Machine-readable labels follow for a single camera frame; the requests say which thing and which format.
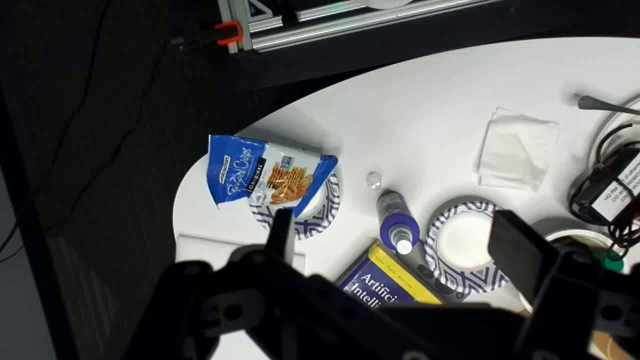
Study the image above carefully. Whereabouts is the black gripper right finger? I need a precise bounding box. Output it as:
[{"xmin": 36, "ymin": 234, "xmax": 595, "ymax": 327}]
[{"xmin": 487, "ymin": 208, "xmax": 568, "ymax": 313}]

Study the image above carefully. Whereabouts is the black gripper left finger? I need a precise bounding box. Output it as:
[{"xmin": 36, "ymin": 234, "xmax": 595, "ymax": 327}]
[{"xmin": 264, "ymin": 206, "xmax": 296, "ymax": 265}]

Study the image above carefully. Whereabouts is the black charger with white label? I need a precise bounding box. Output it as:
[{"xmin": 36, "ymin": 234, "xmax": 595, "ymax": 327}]
[{"xmin": 568, "ymin": 119, "xmax": 640, "ymax": 249}]

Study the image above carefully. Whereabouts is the blue patterned paper bowl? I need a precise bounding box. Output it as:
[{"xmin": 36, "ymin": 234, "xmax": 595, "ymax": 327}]
[{"xmin": 423, "ymin": 196, "xmax": 512, "ymax": 299}]

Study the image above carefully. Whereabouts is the blue snack bag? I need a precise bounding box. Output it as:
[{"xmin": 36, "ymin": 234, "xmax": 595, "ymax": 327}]
[{"xmin": 205, "ymin": 133, "xmax": 340, "ymax": 221}]

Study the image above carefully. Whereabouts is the green wooden block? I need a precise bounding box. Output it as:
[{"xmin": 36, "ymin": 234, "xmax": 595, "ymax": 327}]
[{"xmin": 595, "ymin": 248, "xmax": 626, "ymax": 274}]

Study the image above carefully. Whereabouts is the white paper napkin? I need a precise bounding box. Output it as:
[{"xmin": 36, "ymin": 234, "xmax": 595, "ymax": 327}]
[{"xmin": 477, "ymin": 105, "xmax": 560, "ymax": 194}]

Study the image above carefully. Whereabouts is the blue and yellow book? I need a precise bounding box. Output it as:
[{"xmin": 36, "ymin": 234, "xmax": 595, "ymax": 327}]
[{"xmin": 337, "ymin": 239, "xmax": 447, "ymax": 309}]

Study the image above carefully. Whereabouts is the blue spray bottle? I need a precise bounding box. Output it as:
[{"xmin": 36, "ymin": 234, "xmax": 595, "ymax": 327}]
[{"xmin": 375, "ymin": 188, "xmax": 431, "ymax": 270}]

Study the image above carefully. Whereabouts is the aluminium frame rail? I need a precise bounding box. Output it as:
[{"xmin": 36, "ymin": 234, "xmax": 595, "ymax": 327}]
[{"xmin": 217, "ymin": 0, "xmax": 499, "ymax": 54}]

